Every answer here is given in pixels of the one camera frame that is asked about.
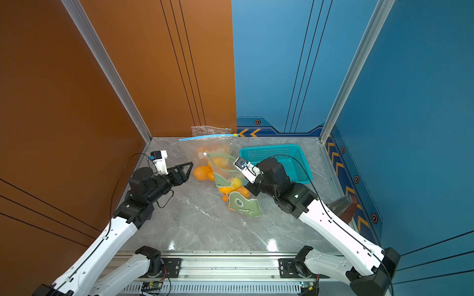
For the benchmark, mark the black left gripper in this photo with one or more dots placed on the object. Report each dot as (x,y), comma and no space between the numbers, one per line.
(182,178)

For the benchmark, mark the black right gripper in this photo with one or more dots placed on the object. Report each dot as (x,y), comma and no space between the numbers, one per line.
(252,189)

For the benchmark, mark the orange mango small wrinkled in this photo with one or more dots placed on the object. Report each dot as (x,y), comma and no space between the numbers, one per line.
(242,190)

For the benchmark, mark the blue zipper clear bag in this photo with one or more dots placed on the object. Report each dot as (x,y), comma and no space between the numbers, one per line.
(190,146)

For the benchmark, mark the small yellow mango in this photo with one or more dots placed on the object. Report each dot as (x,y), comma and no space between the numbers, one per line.
(236,183)

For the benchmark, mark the green printed zip bag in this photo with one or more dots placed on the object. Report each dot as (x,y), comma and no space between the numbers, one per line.
(237,192)

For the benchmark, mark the clear zip-top bag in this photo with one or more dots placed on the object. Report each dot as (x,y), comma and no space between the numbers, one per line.
(209,130)

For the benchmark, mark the orange mango top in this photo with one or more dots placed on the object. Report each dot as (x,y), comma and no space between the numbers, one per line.
(226,190)

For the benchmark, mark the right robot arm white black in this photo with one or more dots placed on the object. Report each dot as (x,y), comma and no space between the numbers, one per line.
(364,266)

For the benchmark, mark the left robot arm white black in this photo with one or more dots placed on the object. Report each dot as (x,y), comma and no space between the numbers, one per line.
(83,278)

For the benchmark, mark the teal plastic basket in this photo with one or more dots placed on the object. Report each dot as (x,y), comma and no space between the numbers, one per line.
(290,156)

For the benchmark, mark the brown wedge stand clear plate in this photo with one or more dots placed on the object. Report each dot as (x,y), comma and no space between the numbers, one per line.
(344,207)

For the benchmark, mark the right circuit board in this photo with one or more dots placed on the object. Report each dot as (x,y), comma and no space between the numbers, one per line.
(310,289)

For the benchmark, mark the green circuit board left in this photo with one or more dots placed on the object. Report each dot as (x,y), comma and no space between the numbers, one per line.
(153,288)

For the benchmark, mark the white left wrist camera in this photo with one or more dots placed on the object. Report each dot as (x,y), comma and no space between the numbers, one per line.
(158,158)

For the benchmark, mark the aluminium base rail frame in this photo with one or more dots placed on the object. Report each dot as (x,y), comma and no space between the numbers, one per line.
(221,273)

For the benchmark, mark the aluminium corner post left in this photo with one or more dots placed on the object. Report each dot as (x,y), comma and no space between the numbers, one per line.
(93,41)

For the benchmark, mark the aluminium corner post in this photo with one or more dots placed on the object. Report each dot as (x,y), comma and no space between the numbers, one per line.
(93,41)
(372,31)

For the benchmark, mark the aluminium corner post right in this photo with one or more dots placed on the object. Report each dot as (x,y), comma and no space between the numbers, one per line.
(372,31)

